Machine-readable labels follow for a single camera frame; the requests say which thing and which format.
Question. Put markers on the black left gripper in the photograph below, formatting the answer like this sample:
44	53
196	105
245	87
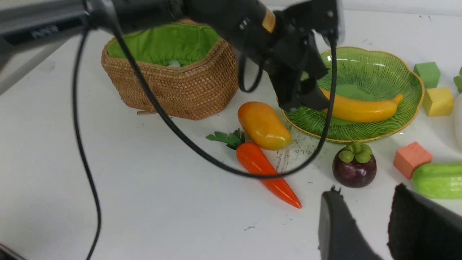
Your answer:
294	52

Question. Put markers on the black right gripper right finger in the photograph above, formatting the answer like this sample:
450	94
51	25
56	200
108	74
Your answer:
420	229

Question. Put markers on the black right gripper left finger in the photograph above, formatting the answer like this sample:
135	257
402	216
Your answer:
338	234

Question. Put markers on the orange yellow plastic mango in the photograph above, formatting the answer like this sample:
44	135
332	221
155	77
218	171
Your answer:
263	126

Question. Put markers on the green plastic cucumber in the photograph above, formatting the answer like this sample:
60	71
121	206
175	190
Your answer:
439	180

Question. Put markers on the yellow plastic banana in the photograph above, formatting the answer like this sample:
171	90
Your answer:
365	111

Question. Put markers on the dark purple plastic mangosteen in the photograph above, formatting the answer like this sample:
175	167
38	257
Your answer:
354	166

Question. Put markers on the orange plastic carrot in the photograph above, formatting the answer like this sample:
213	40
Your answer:
253	159

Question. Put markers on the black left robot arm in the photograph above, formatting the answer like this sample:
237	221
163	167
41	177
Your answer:
242	23

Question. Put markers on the orange foam cube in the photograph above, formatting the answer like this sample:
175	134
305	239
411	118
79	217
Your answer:
408	158

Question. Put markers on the green glass leaf plate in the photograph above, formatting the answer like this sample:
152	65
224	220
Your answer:
372	76

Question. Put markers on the woven rattan basket green lining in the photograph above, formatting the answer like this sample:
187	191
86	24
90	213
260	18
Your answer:
190	69

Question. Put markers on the yellow foam cube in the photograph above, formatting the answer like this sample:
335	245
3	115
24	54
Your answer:
438	102

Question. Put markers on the green foam cube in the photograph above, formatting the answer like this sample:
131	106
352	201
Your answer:
429	73

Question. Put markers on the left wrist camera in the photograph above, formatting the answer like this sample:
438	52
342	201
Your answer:
326	17

